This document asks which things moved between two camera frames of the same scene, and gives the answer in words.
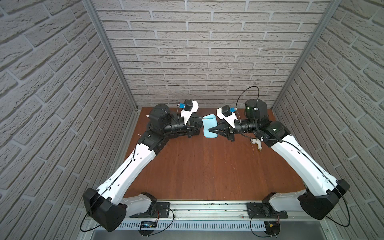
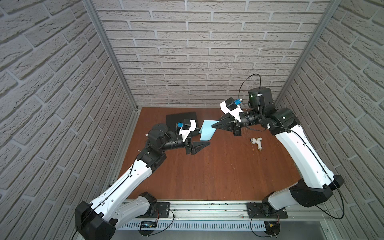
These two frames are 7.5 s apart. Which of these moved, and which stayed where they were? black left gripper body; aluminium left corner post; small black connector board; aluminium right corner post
Moved: black left gripper body
Stayed: small black connector board; aluminium left corner post; aluminium right corner post
